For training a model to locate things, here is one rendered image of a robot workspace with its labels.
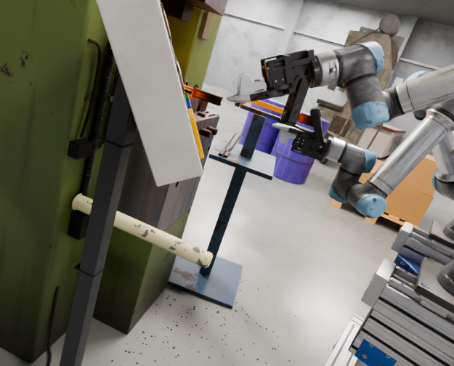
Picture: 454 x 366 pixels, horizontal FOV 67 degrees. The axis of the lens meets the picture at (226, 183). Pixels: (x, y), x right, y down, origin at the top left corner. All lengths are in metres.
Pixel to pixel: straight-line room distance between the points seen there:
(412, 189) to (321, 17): 9.27
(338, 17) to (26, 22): 11.70
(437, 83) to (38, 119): 0.98
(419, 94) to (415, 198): 3.18
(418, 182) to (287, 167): 1.40
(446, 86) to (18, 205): 1.16
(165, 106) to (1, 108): 0.67
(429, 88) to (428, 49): 10.71
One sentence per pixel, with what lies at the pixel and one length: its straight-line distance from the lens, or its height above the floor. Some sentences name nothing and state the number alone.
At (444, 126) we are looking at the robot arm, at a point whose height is 1.16.
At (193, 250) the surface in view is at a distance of 0.96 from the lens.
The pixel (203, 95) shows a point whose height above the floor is 1.00.
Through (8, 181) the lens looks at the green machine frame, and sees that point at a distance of 1.16.
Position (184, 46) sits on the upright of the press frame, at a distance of 1.54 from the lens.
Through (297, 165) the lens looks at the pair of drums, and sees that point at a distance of 4.21.
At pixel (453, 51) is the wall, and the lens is 11.59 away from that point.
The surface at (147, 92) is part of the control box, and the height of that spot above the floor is 1.06.
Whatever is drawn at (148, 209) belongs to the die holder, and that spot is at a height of 0.58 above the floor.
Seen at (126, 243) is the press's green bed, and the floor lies 0.40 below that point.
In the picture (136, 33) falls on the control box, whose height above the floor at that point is 1.14.
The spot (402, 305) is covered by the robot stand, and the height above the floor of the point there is 0.73.
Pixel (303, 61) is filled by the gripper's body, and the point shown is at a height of 1.19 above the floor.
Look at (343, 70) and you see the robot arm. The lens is 0.84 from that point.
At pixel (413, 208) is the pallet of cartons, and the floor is 0.32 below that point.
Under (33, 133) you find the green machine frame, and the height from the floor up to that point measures 0.80.
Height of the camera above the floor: 1.14
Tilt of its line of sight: 19 degrees down
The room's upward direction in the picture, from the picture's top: 19 degrees clockwise
